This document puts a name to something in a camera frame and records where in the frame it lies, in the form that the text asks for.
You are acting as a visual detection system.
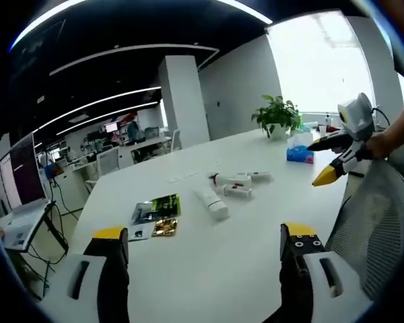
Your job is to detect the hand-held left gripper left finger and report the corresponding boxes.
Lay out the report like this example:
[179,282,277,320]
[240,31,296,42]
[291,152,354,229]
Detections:
[41,227,131,323]

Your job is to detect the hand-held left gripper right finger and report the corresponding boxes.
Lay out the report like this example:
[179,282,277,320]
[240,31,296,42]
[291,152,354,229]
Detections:
[278,221,372,323]

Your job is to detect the slim white skincare tube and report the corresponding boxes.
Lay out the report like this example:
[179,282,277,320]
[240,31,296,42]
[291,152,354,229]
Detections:
[247,170,273,181]

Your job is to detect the white skincare bottle red label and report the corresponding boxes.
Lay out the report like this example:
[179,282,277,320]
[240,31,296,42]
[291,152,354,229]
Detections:
[222,184,253,200]

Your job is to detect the white skincare bottle red pump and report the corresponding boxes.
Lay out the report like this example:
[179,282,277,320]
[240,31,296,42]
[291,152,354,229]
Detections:
[207,171,253,189]

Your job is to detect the large white skincare tube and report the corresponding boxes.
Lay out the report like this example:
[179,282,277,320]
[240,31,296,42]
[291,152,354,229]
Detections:
[193,188,230,221]

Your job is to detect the person's right hand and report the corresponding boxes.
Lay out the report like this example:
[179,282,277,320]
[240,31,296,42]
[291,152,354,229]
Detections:
[364,132,393,160]

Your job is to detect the blue tissue box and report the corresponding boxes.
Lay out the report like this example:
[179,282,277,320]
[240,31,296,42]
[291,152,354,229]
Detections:
[285,133,316,165]

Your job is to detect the potted green plant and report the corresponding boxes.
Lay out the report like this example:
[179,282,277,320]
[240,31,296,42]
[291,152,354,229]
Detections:
[250,94,303,140]

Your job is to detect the grey mesh office chair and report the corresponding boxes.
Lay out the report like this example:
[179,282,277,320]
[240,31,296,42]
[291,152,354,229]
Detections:
[324,157,404,301]

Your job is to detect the white printed card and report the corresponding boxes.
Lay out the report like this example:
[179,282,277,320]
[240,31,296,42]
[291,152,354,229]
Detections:
[127,224,156,243]

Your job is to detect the gold foil packet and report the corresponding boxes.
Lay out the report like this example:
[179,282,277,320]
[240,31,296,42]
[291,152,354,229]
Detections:
[151,217,180,238]

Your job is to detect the dark green printed packet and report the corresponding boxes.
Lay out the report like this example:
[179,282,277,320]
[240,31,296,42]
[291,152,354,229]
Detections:
[131,192,182,226]

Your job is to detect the open laptop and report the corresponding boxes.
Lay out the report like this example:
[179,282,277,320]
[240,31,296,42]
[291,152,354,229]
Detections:
[0,132,52,252]

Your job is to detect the white office chair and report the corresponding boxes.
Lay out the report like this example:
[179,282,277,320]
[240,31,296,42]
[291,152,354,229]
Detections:
[95,145,121,176]
[169,129,183,151]

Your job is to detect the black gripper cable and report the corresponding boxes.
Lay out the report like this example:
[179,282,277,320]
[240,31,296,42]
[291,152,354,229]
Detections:
[371,105,391,128]

